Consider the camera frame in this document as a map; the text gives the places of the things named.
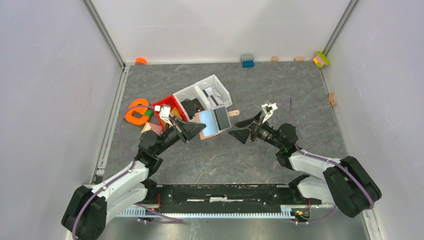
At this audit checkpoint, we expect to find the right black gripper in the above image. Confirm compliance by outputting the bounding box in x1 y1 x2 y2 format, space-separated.
228 111 284 150

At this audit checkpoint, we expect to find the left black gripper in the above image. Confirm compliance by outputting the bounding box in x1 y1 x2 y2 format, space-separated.
154 115 206 156

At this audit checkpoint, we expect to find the tan leather card holder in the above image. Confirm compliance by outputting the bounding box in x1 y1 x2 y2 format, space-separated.
194 104 240 140

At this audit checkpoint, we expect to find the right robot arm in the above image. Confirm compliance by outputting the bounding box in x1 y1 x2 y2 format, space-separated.
229 112 383 218

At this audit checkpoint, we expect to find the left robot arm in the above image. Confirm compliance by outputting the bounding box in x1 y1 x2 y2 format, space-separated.
61 117 206 240

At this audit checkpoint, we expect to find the pink square card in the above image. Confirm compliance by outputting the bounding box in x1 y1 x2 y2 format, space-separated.
140 122 163 136

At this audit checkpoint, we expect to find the black wallet in bin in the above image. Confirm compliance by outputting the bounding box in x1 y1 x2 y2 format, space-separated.
181 98 205 120

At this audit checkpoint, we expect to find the tan item in red bin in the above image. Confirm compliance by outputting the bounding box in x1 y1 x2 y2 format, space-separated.
169 107 183 120

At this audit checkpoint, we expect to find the red plastic bin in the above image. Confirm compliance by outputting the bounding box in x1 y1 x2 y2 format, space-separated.
152 94 189 130

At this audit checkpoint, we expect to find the white middle plastic bin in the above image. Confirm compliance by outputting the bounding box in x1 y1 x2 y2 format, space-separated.
173 84 212 122

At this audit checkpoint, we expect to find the small green block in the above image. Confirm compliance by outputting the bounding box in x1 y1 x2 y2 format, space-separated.
144 109 153 118

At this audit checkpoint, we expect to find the orange tape dispenser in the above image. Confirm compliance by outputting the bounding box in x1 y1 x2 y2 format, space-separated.
124 98 154 126

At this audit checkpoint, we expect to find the blue grey toy block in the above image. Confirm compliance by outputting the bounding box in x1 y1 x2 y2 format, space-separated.
240 53 255 68

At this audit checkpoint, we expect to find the orange round cap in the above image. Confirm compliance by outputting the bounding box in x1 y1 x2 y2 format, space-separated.
134 57 147 65

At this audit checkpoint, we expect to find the flat tan wooden block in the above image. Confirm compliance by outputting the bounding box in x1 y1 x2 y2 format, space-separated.
294 56 305 62

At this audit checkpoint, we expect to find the curved wooden piece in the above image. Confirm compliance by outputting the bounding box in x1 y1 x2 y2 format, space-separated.
327 92 337 108

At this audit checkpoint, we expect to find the green pink toy block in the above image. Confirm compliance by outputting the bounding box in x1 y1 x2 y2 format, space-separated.
312 51 331 69

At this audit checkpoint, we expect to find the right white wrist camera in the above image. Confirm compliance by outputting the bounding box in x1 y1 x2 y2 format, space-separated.
261 103 278 123

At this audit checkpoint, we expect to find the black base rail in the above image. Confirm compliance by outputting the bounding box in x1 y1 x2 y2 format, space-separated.
141 183 321 214

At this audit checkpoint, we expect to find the light blue cable comb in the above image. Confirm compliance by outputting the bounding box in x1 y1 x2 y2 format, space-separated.
116 205 310 220

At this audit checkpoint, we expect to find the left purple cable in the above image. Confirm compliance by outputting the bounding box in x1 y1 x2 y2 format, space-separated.
72 105 185 240

